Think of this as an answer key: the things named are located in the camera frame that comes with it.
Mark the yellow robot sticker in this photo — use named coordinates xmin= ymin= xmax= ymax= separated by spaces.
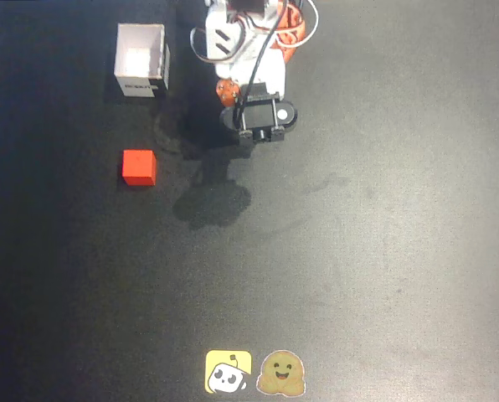
xmin=204 ymin=349 xmax=253 ymax=395

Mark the red cube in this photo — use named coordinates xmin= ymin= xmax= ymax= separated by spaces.
xmin=121 ymin=148 xmax=157 ymax=187

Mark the hugging face sticker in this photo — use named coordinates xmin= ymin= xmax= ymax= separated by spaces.
xmin=255 ymin=349 xmax=308 ymax=397

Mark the white cardboard box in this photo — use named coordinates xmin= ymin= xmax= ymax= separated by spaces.
xmin=113 ymin=23 xmax=172 ymax=100

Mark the orange robot base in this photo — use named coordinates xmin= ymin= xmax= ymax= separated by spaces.
xmin=274 ymin=0 xmax=308 ymax=64

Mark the white cable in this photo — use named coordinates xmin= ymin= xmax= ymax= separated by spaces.
xmin=274 ymin=0 xmax=320 ymax=48
xmin=189 ymin=25 xmax=219 ymax=64

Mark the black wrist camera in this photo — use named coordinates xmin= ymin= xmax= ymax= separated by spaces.
xmin=219 ymin=82 xmax=299 ymax=147

